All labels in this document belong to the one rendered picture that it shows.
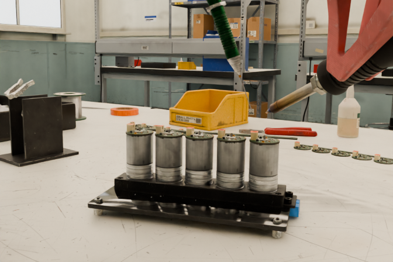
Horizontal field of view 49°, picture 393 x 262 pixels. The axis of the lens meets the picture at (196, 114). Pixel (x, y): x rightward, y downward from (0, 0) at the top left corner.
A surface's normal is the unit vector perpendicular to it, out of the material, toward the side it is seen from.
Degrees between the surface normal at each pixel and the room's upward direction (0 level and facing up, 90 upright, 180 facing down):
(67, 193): 0
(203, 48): 90
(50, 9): 90
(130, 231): 0
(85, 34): 90
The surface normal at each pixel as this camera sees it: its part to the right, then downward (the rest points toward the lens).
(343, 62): -0.90, 0.20
